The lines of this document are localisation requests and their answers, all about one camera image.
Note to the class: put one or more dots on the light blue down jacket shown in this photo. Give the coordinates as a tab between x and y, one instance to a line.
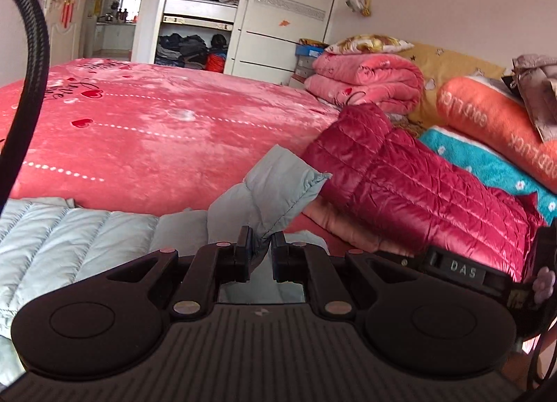
87	236

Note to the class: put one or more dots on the teal flower-print blanket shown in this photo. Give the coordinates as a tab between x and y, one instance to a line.
474	158

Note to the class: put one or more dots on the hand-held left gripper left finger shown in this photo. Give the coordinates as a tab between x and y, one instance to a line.
248	247

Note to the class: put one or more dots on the white wardrobe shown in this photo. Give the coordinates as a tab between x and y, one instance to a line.
278	51

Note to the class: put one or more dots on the pink folded quilt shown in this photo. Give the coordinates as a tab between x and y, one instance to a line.
365	75

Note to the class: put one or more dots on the blue box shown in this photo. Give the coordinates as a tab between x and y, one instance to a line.
309	50

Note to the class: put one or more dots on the red bed blanket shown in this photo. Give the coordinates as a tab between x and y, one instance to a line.
174	132

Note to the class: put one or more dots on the white door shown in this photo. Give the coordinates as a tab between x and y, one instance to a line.
63	43

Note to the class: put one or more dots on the pink quilted jacket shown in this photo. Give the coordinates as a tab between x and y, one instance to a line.
339	223

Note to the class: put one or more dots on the orange pillow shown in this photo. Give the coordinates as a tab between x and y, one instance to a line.
483	110

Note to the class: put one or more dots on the red down jacket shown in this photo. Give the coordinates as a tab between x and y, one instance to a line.
413	184

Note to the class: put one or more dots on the beige clothing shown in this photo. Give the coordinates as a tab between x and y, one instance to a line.
537	88

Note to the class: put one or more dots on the kitchen cabinet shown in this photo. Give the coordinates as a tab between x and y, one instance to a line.
113	38

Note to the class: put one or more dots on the yellow star-print cover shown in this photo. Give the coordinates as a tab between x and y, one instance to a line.
452	62

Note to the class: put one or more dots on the floral pillow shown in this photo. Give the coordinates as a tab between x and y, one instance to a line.
374	43

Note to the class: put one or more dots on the pile of dark clothes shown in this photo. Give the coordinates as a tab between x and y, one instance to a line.
182	51

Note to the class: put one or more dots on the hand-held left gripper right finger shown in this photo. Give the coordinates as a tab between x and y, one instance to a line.
276	254

